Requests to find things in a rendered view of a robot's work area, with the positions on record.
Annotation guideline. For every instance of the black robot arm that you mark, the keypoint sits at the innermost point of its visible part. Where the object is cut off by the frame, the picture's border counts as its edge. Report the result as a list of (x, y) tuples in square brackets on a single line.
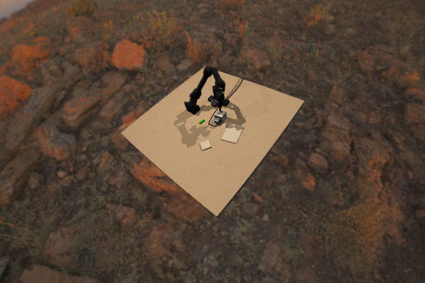
[(218, 92)]

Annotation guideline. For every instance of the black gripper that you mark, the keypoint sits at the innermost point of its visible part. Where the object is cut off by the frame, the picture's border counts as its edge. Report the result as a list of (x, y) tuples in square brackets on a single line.
[(224, 102)]

